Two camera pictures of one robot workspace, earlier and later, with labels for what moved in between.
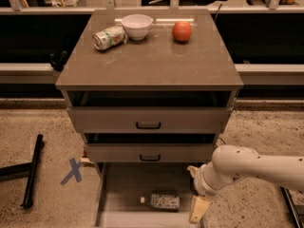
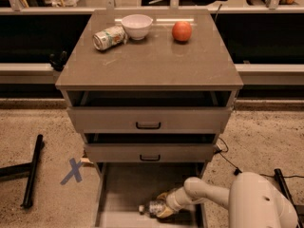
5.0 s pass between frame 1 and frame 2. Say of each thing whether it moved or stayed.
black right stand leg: stayed
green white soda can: stayed
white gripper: moved
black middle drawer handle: stayed
